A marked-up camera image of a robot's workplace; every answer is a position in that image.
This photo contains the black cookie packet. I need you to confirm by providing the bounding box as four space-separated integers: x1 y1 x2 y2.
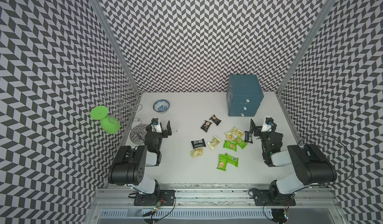
210 115 221 126
200 120 212 133
191 139 206 149
244 131 253 143

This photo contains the teal three-drawer cabinet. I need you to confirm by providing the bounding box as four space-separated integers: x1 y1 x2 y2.
226 74 264 117

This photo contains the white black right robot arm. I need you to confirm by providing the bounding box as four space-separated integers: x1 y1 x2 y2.
246 117 337 202

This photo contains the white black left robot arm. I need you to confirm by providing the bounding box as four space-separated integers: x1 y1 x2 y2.
108 118 172 198

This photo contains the yellow cookie packet top right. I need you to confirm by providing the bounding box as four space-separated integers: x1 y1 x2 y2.
231 127 245 138

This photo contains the green cookie packet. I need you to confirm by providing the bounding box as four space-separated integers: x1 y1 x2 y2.
234 137 247 149
223 140 237 152
217 154 228 171
225 153 238 167

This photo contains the blue white porcelain bowl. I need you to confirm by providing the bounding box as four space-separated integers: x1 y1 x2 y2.
153 99 170 113

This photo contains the yellow cookie packet small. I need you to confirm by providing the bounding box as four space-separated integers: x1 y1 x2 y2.
224 131 235 142

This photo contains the yellow cookie packet bottom left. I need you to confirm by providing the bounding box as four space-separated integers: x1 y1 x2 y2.
190 148 203 158

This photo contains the yellow cookie packet center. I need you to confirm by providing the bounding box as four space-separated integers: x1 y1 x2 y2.
207 136 222 150

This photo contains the green cookie packet bottom right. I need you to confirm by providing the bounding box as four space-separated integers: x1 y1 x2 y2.
225 153 238 167

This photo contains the green cookie packet bottom left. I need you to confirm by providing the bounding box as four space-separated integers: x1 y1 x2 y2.
217 154 228 171

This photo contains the green plastic cup lower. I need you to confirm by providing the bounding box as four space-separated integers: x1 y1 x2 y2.
100 116 121 134

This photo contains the green plastic cup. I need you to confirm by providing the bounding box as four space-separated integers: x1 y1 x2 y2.
100 116 121 134
90 106 109 120

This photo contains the green plastic cup upper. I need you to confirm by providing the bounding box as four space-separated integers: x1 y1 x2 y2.
90 106 109 120

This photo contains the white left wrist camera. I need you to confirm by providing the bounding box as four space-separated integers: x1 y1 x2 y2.
151 118 162 133

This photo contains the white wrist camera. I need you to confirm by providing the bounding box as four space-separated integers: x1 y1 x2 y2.
261 117 277 132
151 118 162 133

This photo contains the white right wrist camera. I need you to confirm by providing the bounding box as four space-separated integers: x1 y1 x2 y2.
261 117 277 132

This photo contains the chrome wire cup rack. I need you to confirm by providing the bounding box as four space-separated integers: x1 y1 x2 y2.
97 89 144 145

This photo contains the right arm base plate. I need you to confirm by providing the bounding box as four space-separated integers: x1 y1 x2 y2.
251 189 296 207

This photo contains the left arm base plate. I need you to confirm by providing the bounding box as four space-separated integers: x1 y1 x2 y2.
134 190 175 207

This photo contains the aluminium front rail frame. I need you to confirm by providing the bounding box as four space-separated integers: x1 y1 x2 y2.
84 184 348 224

